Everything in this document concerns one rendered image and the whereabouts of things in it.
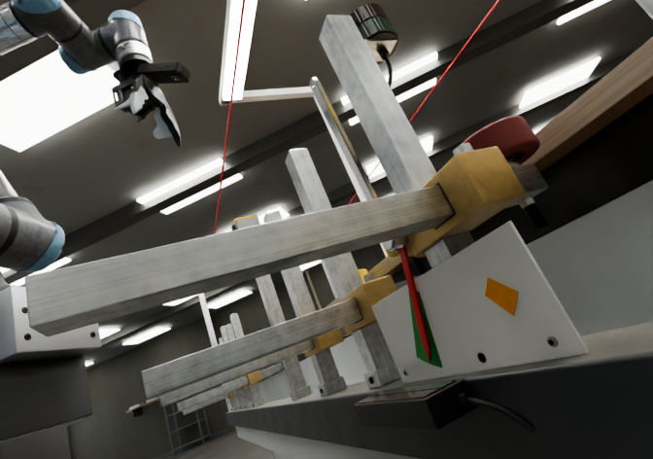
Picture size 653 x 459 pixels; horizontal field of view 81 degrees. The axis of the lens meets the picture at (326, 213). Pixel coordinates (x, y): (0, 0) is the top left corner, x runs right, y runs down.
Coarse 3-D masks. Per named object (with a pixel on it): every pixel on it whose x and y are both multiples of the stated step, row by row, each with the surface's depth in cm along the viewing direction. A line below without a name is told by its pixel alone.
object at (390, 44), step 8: (360, 24) 48; (384, 32) 47; (368, 40) 47; (376, 40) 48; (384, 40) 48; (392, 40) 49; (368, 48) 46; (376, 48) 49; (384, 48) 49; (392, 48) 50; (376, 56) 50; (384, 56) 49; (392, 72) 48; (392, 80) 48
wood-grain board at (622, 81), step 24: (648, 48) 33; (624, 72) 35; (648, 72) 33; (600, 96) 37; (624, 96) 35; (552, 120) 42; (576, 120) 40; (600, 120) 39; (552, 144) 42; (576, 144) 44; (384, 264) 79
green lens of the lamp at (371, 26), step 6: (372, 18) 48; (378, 18) 48; (384, 18) 48; (366, 24) 48; (372, 24) 47; (378, 24) 47; (384, 24) 47; (390, 24) 48; (360, 30) 48; (366, 30) 47; (372, 30) 47; (378, 30) 47; (384, 30) 47; (390, 30) 48; (366, 36) 47; (396, 36) 49
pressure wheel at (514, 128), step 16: (496, 128) 38; (512, 128) 37; (528, 128) 38; (480, 144) 38; (496, 144) 37; (512, 144) 37; (528, 144) 37; (512, 160) 39; (528, 208) 38; (544, 224) 37
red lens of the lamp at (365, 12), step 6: (366, 6) 48; (372, 6) 48; (378, 6) 49; (354, 12) 49; (360, 12) 48; (366, 12) 48; (372, 12) 48; (378, 12) 48; (384, 12) 49; (354, 18) 49; (360, 18) 48; (366, 18) 48
